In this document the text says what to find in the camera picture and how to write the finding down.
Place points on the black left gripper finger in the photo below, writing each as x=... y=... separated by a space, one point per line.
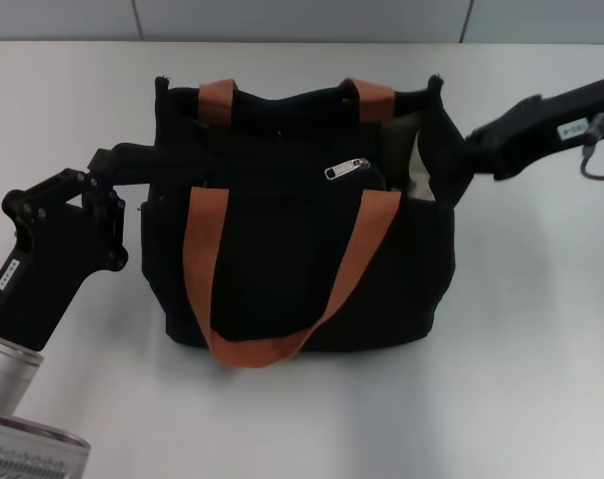
x=107 y=167
x=109 y=219

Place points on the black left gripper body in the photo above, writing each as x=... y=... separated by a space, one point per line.
x=47 y=264

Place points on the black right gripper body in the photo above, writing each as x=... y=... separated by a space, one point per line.
x=571 y=125

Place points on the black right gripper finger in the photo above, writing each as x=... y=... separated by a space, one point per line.
x=501 y=162
x=488 y=132

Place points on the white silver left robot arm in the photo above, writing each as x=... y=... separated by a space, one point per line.
x=4 y=371

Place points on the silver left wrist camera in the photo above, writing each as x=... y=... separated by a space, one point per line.
x=32 y=446

